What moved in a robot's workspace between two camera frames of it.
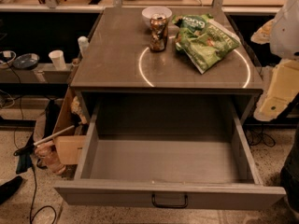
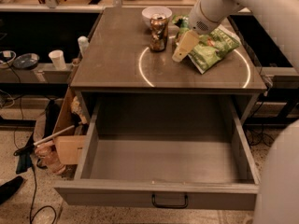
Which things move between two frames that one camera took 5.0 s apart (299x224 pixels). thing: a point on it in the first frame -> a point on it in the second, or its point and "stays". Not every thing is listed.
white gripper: [285, 35] -> [199, 20]
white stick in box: [52, 136] stays
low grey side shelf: [40, 74] stays
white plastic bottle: [84, 45] stays
